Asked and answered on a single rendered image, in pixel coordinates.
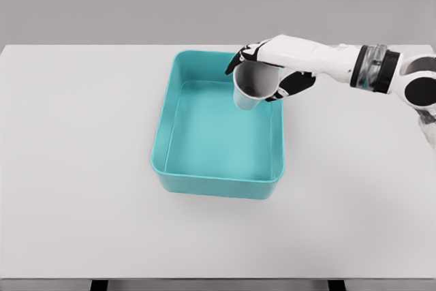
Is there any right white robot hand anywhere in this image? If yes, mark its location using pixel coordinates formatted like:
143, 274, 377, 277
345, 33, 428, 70
224, 34, 317, 103

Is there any teal plastic basket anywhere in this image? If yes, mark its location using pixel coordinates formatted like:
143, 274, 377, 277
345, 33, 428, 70
150, 49, 285, 200

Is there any white paper cup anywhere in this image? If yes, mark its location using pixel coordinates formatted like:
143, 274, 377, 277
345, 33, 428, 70
232, 61, 281, 112

